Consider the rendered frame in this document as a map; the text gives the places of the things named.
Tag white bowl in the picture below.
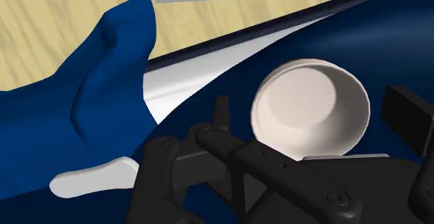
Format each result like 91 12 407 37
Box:
250 58 371 161

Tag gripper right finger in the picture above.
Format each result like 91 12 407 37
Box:
380 84 434 224

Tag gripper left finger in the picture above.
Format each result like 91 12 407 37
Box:
124 95 363 224

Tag white flat rounded handle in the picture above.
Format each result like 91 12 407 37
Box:
49 156 140 199

